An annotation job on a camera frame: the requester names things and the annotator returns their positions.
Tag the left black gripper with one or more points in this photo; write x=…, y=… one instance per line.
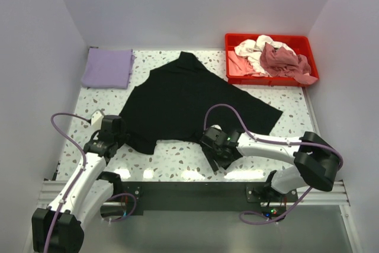
x=124, y=138

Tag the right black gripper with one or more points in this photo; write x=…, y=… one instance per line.
x=223, y=162

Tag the black t shirt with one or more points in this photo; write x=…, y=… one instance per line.
x=180, y=97

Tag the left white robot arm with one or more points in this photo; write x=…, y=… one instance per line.
x=59, y=227

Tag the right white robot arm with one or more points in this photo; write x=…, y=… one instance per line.
x=313, y=162

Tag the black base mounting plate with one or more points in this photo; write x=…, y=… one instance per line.
x=197, y=197

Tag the folded lavender t shirt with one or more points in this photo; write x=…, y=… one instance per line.
x=107, y=69

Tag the salmon pink t shirt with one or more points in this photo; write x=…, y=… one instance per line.
x=239, y=66

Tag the white crumpled t shirt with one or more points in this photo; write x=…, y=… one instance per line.
x=251, y=50

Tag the dusty rose crumpled t shirt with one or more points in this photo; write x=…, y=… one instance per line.
x=284, y=63

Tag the red plastic bin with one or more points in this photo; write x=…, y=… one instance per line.
x=299, y=44

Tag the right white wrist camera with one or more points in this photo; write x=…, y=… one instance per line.
x=215, y=126

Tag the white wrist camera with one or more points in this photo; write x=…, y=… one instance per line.
x=215, y=126
x=96, y=119

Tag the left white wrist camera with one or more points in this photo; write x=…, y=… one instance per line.
x=96, y=119

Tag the aluminium extrusion rail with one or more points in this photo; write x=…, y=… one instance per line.
x=337, y=197

